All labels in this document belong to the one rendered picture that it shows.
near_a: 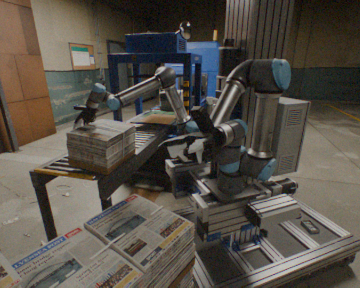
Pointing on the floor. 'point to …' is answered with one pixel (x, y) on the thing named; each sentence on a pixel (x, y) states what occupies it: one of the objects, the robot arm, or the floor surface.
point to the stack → (115, 251)
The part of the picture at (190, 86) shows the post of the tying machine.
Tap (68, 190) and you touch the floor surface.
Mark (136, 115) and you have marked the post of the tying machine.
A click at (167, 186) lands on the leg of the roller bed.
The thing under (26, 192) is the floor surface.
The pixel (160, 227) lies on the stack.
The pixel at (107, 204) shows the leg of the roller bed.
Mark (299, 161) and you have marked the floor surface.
